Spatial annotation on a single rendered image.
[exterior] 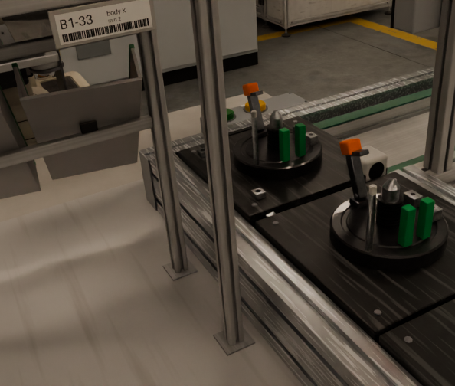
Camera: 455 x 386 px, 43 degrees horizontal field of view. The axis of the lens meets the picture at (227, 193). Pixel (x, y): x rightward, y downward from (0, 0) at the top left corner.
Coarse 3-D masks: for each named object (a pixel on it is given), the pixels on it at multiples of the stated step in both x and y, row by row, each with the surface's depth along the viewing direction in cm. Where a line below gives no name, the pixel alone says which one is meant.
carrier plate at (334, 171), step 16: (288, 128) 101; (336, 144) 94; (192, 160) 93; (336, 160) 89; (240, 176) 87; (304, 176) 86; (320, 176) 85; (336, 176) 85; (240, 192) 83; (272, 192) 82; (288, 192) 82; (304, 192) 82; (320, 192) 82; (240, 208) 80; (256, 208) 79; (272, 208) 79; (288, 208) 80
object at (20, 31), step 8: (104, 0) 57; (56, 8) 56; (8, 16) 56; (16, 16) 56; (24, 16) 57; (32, 16) 58; (40, 16) 58; (8, 24) 59; (16, 24) 59; (24, 24) 60; (32, 24) 61; (40, 24) 61; (48, 24) 62; (16, 32) 63; (24, 32) 64; (32, 32) 65; (40, 32) 65; (48, 32) 66; (16, 40) 67; (24, 40) 68
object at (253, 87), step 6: (246, 84) 92; (252, 84) 91; (246, 90) 92; (252, 90) 92; (258, 90) 92; (252, 96) 92; (252, 102) 92; (258, 102) 93; (252, 108) 92; (258, 108) 93; (258, 114) 93; (258, 120) 93; (258, 126) 93
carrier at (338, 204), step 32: (352, 192) 81; (384, 192) 68; (416, 192) 73; (256, 224) 76; (288, 224) 75; (320, 224) 75; (352, 224) 71; (384, 224) 69; (416, 224) 70; (448, 224) 73; (288, 256) 70; (320, 256) 69; (352, 256) 67; (384, 256) 65; (416, 256) 65; (448, 256) 67; (320, 288) 66; (352, 288) 64; (384, 288) 63; (416, 288) 63; (448, 288) 63; (384, 320) 59
